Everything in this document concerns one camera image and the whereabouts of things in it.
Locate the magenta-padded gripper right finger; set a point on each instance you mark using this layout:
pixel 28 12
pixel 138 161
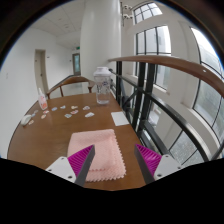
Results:
pixel 168 164

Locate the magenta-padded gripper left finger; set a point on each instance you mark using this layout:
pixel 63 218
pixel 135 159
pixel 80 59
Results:
pixel 63 166

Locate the pink towel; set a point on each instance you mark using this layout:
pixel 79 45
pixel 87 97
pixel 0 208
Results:
pixel 103 146

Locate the small blue sticker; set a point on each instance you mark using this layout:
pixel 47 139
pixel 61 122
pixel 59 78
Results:
pixel 54 109
pixel 68 115
pixel 62 107

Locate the small pink sticker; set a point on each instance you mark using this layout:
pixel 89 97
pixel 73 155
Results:
pixel 31 122
pixel 43 116
pixel 74 112
pixel 46 112

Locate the small pale sticker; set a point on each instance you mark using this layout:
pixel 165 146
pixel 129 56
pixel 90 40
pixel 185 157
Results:
pixel 35 112
pixel 86 108
pixel 89 115
pixel 74 107

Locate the white paper card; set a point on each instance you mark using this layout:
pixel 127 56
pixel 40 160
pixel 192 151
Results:
pixel 119 118

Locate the white bottle with pink label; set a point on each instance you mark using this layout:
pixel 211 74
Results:
pixel 42 101

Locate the wide black-framed window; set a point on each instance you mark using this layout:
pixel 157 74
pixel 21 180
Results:
pixel 210 96

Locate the wooden armchair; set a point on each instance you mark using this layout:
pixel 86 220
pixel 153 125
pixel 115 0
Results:
pixel 71 80

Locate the clear plastic water bottle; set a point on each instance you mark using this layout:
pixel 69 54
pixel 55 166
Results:
pixel 102 86

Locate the black railing with wooden handrail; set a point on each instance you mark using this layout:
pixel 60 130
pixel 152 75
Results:
pixel 173 65

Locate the grey glazed double door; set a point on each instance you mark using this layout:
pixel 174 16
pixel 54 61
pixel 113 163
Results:
pixel 76 64

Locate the green exit sign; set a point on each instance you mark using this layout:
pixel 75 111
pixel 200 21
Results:
pixel 77 48

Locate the tall black-framed window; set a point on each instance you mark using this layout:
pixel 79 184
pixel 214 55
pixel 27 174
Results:
pixel 151 41

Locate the small arched window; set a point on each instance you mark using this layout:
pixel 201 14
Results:
pixel 146 12

